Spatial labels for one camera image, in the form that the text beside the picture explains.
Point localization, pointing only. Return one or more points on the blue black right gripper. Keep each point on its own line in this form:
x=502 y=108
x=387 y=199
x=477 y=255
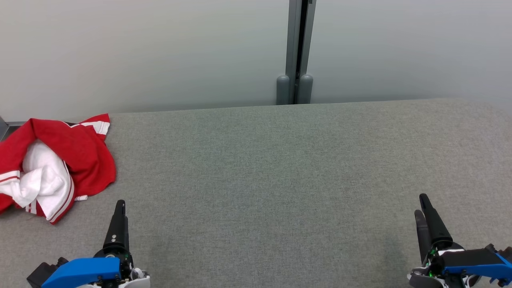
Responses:
x=472 y=264

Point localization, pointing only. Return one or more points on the grey partition post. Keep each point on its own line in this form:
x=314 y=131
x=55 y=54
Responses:
x=296 y=48

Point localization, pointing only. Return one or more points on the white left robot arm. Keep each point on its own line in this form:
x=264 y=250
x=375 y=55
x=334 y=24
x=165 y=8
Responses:
x=136 y=280

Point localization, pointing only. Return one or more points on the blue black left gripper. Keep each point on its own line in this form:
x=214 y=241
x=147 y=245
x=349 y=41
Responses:
x=88 y=272

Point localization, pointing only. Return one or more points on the grey metal table leg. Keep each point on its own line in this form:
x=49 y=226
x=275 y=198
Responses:
x=3 y=128

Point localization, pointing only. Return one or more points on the red shirt with white trim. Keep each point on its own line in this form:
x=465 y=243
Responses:
x=84 y=156

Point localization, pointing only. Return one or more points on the red shirt with white sleeves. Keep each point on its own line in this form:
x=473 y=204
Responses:
x=44 y=176

